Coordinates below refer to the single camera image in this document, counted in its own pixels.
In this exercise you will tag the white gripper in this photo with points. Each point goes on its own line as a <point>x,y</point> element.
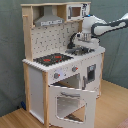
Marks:
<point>86,40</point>

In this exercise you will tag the white oven door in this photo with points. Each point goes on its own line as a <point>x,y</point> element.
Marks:
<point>64,101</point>

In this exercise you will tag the silver toy pot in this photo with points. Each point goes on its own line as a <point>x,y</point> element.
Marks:
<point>81,51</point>

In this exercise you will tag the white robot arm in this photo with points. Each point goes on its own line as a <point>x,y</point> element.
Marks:
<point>93,27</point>

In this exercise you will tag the wooden toy kitchen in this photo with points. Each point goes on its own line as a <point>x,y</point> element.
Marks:
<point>46,40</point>

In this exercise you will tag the grey toy sink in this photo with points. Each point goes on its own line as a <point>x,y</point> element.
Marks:
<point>71,51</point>

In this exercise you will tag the black toy faucet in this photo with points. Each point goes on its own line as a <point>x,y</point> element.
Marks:
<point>71,44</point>

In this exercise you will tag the toy microwave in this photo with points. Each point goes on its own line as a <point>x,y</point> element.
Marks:
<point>76,11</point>

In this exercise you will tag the right red stove knob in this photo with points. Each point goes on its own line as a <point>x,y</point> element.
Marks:
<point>74,69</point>

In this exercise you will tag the red stove knob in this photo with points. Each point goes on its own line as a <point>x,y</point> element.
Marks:
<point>56,75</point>
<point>74,69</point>

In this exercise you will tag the white cabinet door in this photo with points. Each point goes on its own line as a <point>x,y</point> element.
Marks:
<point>91,72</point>

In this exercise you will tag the black toy stovetop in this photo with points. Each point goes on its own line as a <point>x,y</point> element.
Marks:
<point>52,59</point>

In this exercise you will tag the grey range hood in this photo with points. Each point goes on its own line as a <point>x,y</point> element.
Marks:
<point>48,18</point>

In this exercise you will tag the left red stove knob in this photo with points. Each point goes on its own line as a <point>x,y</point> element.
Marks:
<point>56,75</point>

